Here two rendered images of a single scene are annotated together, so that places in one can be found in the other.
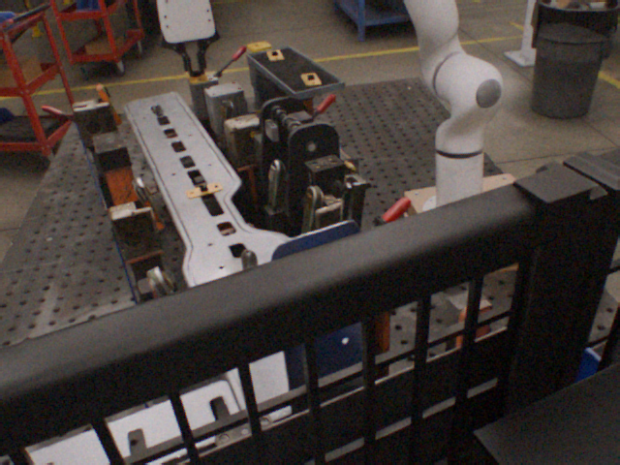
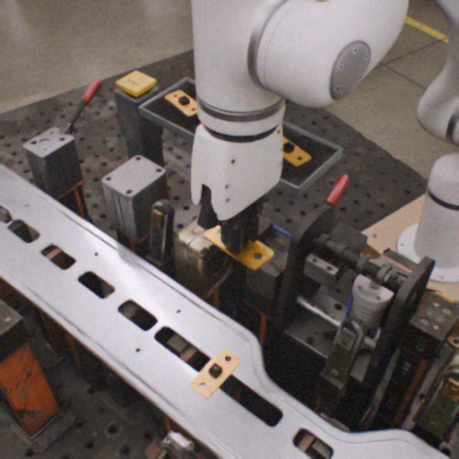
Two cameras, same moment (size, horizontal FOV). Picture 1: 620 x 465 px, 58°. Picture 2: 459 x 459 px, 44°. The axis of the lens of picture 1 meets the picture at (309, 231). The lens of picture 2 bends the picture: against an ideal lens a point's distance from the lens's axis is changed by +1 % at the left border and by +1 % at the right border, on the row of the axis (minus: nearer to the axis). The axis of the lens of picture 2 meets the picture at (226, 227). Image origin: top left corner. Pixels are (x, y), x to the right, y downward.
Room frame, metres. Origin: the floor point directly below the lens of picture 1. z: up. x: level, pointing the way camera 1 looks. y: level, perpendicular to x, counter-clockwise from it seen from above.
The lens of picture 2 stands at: (0.77, 0.44, 1.78)
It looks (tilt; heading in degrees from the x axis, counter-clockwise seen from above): 46 degrees down; 330
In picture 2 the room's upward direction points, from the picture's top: straight up
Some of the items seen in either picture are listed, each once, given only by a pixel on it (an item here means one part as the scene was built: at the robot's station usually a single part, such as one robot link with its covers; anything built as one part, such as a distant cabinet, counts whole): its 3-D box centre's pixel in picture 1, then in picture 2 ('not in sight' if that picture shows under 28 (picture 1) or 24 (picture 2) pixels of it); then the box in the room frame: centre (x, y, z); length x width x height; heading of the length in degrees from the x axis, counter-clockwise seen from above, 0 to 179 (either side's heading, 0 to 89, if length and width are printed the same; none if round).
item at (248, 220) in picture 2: (204, 55); (253, 211); (1.16, 0.18, 1.31); 0.03 x 0.03 x 0.07; 17
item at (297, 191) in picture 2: (292, 70); (236, 130); (1.49, 0.01, 1.16); 0.37 x 0.14 x 0.02; 21
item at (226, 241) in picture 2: (181, 59); (224, 231); (1.15, 0.23, 1.32); 0.03 x 0.03 x 0.07; 17
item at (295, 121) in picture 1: (302, 206); (337, 340); (1.14, 0.01, 0.94); 0.18 x 0.13 x 0.49; 21
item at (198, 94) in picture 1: (212, 130); (66, 203); (1.77, 0.30, 0.88); 0.11 x 0.10 x 0.36; 111
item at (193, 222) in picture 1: (200, 189); (203, 370); (1.17, 0.25, 1.00); 1.38 x 0.22 x 0.02; 21
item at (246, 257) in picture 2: (196, 74); (238, 241); (1.15, 0.21, 1.28); 0.08 x 0.04 x 0.01; 17
